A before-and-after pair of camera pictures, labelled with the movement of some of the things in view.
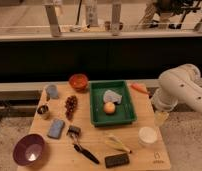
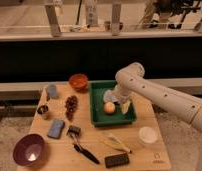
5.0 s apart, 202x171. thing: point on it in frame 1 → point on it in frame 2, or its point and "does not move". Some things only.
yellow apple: x=109 y=107 does not move
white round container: x=147 y=136 does not move
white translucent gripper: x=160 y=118 → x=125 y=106
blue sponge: x=56 y=128 does not move
